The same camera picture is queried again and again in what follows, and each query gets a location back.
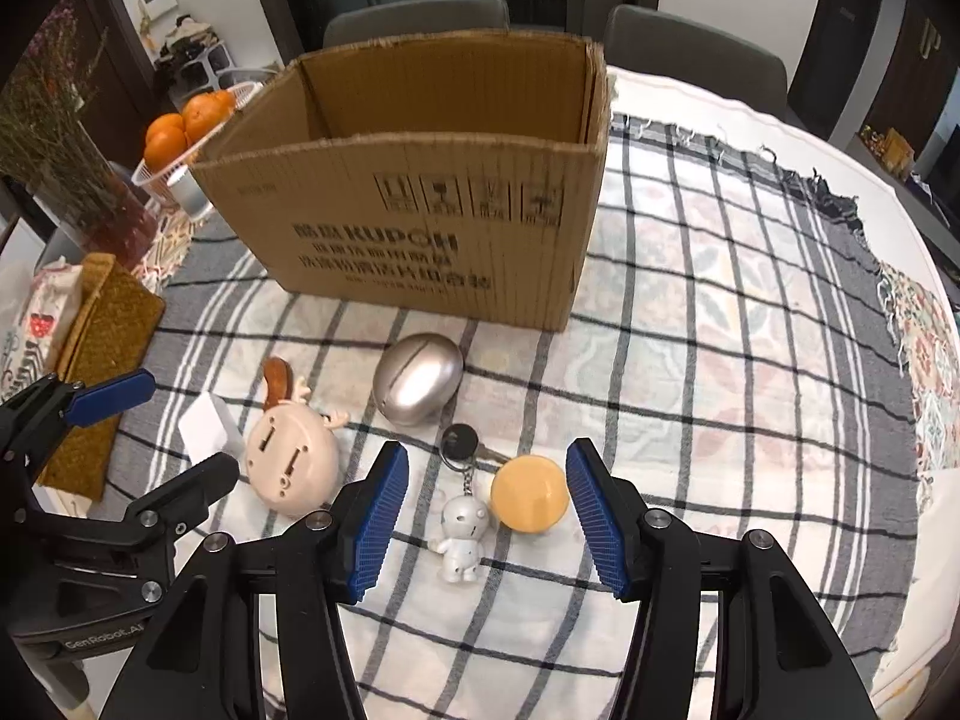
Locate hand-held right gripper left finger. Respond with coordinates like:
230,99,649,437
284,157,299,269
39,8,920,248
97,441,410,720

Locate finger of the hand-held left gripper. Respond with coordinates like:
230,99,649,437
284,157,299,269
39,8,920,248
0,370,157,466
45,452,241,601

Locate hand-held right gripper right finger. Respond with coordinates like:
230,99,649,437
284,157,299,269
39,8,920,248
565,438,878,720

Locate yellow ball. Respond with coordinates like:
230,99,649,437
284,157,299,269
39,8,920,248
490,454,566,535

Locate small white charger block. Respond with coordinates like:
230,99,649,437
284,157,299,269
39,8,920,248
178,392,242,466

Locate white robot keychain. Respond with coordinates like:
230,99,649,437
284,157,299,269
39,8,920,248
427,424,515,586

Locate beige cartoon deer toy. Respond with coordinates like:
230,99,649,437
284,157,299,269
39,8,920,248
244,356,352,518

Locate silver egg-shaped metal case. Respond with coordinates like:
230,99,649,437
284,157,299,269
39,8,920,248
373,332,464,428

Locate brown cardboard box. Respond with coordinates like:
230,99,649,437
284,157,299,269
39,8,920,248
190,28,612,332

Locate brown coir mat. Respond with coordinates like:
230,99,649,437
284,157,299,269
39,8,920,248
36,253,166,502

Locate printed fabric pouch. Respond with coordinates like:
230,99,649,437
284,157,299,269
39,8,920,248
0,259,83,400

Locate grey white plaid tablecloth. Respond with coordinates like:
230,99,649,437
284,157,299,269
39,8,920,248
105,114,923,720

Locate glass vase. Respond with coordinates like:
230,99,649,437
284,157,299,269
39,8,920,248
45,157,162,265

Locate white cylindrical cup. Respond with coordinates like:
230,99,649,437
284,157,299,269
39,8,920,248
169,167,215,222

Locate white plastic fruit basket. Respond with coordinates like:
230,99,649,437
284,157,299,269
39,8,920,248
131,80,267,194

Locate dried pink flowers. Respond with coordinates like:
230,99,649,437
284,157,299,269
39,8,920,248
0,0,143,233

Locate white shoe rack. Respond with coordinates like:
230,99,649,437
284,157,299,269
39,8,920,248
154,15,233,91

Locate grey dining chair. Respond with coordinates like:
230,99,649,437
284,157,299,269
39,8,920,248
602,4,790,121
322,0,511,50

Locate yellow box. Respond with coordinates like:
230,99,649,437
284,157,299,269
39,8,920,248
881,127,916,173

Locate dark wooden door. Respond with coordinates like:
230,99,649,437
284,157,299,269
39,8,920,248
787,0,890,121

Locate dark slatted cabinet gold handle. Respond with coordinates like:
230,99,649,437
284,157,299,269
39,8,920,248
862,0,960,162

